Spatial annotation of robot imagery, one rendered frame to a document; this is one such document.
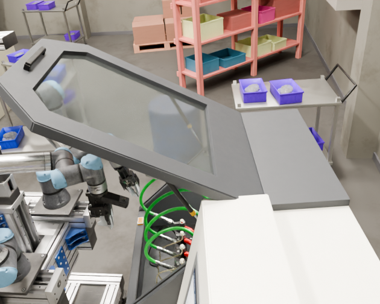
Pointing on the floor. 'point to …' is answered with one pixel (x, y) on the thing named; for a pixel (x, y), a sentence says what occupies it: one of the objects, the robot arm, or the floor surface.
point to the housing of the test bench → (313, 214)
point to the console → (239, 254)
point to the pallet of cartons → (158, 29)
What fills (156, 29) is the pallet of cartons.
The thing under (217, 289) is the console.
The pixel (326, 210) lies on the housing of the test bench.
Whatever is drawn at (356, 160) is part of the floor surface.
